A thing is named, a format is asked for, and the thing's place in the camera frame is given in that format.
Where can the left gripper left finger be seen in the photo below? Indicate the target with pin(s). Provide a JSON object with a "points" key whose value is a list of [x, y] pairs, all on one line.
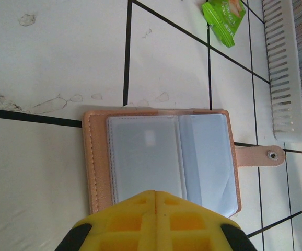
{"points": [[114, 227]]}

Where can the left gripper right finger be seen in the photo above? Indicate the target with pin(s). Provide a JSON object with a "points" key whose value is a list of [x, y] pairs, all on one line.
{"points": [[198, 227]]}

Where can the pink leather card holder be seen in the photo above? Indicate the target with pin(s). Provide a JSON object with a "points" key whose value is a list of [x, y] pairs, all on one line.
{"points": [[206, 157]]}

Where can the white plastic card tray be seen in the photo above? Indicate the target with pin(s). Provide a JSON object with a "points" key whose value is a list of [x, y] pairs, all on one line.
{"points": [[284, 91]]}

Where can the small green snack packet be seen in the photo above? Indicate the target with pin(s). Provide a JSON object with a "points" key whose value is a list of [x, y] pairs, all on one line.
{"points": [[224, 21]]}

